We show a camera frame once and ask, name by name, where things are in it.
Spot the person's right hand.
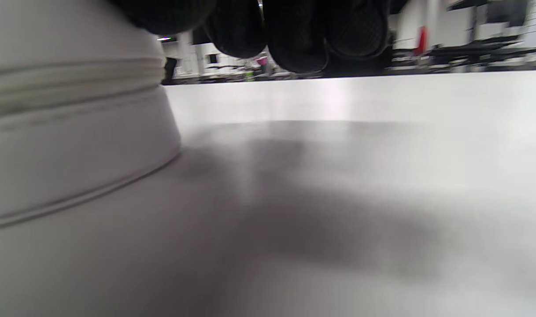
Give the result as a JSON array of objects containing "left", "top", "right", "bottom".
[{"left": 108, "top": 0, "right": 392, "bottom": 74}]

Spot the white cartoon-print pencil case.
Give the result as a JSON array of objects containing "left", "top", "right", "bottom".
[{"left": 0, "top": 0, "right": 181, "bottom": 232}]

